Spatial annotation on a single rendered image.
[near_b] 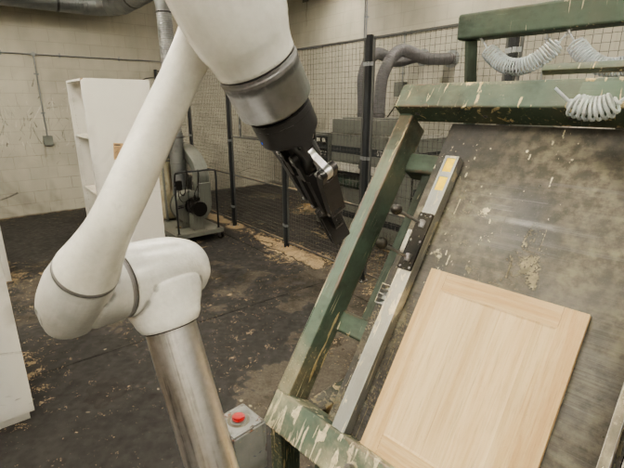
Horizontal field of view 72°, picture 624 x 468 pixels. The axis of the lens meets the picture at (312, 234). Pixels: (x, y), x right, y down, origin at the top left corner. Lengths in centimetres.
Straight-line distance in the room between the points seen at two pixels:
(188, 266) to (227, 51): 52
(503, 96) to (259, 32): 117
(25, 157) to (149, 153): 812
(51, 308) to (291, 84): 52
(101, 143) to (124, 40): 491
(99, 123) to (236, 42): 395
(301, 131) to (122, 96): 395
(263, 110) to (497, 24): 162
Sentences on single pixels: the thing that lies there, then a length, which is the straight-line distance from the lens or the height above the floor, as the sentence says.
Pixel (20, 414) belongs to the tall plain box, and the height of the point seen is 7.
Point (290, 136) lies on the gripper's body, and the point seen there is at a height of 181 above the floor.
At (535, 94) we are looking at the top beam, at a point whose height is 187.
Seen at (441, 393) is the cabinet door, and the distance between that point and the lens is 132.
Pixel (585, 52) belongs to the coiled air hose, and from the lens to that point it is 193.
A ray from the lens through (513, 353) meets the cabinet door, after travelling 128.
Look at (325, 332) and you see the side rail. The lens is 155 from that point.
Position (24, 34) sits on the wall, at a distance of 878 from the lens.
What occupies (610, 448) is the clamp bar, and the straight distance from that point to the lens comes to 117.
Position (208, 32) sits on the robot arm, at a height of 191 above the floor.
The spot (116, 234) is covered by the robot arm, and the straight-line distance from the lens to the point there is 66.
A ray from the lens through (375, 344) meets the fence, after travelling 140.
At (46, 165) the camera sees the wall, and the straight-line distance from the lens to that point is 878.
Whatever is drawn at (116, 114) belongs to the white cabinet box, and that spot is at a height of 175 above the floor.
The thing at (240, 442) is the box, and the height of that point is 91.
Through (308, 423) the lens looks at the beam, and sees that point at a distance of 148.
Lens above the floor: 185
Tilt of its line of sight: 17 degrees down
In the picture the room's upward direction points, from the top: straight up
